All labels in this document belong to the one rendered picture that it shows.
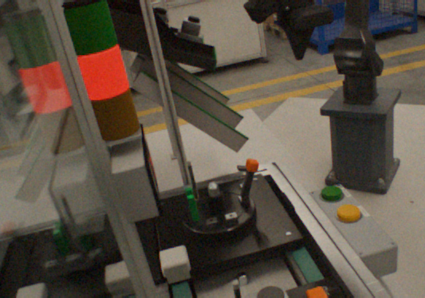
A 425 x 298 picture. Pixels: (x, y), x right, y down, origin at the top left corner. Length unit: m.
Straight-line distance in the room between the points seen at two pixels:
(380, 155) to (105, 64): 0.71
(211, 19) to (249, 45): 0.52
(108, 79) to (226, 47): 4.51
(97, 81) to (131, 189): 0.12
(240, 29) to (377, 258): 4.36
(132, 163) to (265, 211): 0.40
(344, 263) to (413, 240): 0.24
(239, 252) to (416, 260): 0.33
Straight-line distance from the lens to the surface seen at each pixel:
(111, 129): 0.50
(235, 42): 4.99
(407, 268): 0.88
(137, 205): 0.51
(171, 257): 0.74
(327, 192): 0.87
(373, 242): 0.77
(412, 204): 1.04
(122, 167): 0.49
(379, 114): 0.96
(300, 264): 0.75
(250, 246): 0.76
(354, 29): 0.97
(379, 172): 1.06
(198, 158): 1.30
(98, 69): 0.48
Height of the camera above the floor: 1.45
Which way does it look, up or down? 26 degrees down
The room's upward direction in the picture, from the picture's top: 11 degrees counter-clockwise
